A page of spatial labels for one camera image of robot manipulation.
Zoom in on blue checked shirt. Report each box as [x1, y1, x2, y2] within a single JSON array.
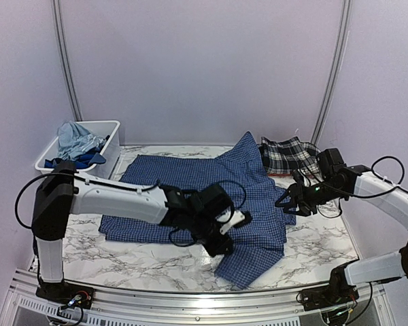
[[98, 131, 297, 290]]

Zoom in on white plastic laundry bin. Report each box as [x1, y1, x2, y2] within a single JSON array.
[[34, 120, 120, 179]]

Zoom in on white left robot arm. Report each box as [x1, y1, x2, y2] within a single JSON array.
[[26, 161, 252, 302]]

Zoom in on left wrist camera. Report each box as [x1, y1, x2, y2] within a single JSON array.
[[216, 208, 252, 234]]

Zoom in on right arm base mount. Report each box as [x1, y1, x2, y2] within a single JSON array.
[[296, 263, 359, 311]]

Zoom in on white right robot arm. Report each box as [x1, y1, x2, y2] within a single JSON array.
[[275, 148, 408, 304]]

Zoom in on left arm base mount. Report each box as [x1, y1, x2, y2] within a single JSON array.
[[35, 281, 95, 309]]

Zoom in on left wall aluminium post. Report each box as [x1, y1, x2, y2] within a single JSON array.
[[52, 0, 83, 122]]

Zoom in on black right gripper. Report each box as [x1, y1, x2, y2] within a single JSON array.
[[275, 179, 346, 216]]

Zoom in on dark blue garment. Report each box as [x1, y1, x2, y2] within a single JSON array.
[[44, 153, 106, 169]]

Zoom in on light blue garment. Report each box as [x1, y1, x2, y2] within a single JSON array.
[[57, 122, 106, 160]]

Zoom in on black white plaid garment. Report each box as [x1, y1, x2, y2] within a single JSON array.
[[258, 136, 320, 176]]

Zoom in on aluminium front frame rail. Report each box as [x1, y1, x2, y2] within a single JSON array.
[[0, 269, 396, 325]]

